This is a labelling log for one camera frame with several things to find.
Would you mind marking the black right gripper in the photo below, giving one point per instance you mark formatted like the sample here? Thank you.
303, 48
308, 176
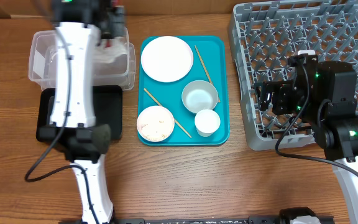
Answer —
281, 93

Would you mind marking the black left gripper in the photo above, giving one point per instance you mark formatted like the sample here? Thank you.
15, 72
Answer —
115, 14

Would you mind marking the red snack wrapper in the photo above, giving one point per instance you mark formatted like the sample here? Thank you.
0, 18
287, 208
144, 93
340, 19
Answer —
108, 43

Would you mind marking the white napkin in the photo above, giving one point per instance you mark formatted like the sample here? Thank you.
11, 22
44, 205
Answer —
112, 60

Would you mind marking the white paper cup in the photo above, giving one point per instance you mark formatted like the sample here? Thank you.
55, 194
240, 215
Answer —
207, 122

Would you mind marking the grey bowl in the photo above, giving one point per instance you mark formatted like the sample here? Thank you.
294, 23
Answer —
199, 95

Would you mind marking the small pink bowl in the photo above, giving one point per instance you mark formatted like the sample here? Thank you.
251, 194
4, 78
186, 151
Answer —
153, 112

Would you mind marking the pile of rice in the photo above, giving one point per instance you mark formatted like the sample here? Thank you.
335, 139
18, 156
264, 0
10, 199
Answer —
155, 129

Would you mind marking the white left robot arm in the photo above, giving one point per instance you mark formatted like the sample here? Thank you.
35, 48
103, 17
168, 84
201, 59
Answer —
79, 27

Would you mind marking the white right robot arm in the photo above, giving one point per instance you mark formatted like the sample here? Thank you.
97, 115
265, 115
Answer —
322, 95

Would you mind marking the grey dishwasher rack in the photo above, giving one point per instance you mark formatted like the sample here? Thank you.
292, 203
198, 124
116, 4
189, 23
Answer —
262, 37

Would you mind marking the large pink plate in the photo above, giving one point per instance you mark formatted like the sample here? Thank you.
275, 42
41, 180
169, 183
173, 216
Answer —
167, 59

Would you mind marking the black plastic tray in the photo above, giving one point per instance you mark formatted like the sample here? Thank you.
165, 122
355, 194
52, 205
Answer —
107, 101

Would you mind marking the right wooden chopstick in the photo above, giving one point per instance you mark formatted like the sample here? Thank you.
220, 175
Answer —
205, 69

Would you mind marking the clear plastic bin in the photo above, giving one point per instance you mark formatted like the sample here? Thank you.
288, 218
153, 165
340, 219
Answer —
44, 56

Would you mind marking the teal serving tray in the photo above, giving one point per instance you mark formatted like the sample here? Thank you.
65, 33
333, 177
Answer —
168, 95

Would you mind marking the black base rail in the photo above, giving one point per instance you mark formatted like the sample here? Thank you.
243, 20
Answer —
285, 216

